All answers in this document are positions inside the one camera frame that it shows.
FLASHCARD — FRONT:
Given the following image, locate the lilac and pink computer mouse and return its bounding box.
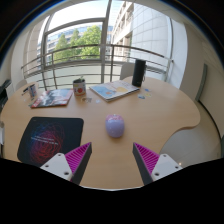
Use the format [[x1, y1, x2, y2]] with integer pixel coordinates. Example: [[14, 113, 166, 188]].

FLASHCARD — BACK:
[[105, 113, 126, 139]]

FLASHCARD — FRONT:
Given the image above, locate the red and blue magazine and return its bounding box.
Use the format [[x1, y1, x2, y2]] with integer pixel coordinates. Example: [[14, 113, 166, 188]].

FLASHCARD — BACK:
[[30, 88, 74, 109]]

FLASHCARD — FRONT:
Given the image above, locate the white chair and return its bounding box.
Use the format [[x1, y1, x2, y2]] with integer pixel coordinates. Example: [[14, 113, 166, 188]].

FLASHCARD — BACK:
[[14, 79, 28, 91], [119, 62, 136, 81]]

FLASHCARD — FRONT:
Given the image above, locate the black printer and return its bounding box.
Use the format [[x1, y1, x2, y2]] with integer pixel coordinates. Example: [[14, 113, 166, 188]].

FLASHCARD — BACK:
[[0, 79, 13, 104]]

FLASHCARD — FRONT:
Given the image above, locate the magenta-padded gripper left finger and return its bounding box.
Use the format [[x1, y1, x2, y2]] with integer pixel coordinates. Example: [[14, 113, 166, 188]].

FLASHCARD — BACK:
[[39, 142, 93, 185]]

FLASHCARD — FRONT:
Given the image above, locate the light blue and yellow book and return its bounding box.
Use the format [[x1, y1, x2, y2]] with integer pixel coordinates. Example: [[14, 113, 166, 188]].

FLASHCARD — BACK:
[[88, 79, 141, 102]]

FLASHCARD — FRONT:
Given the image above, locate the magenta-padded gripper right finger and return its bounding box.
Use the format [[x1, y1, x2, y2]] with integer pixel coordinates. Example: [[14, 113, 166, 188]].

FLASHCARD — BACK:
[[132, 142, 184, 186]]

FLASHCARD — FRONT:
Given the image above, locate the metal balcony railing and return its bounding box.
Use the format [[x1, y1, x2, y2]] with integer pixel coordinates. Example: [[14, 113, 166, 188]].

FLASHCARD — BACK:
[[20, 43, 174, 91]]

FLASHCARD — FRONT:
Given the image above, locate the white cup with blue print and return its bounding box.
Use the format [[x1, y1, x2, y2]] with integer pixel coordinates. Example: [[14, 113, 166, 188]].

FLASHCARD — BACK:
[[27, 83, 39, 100]]

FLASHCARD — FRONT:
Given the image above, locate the black mouse pad red swirl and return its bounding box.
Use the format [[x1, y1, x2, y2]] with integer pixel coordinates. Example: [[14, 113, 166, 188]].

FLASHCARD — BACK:
[[16, 116, 85, 168]]

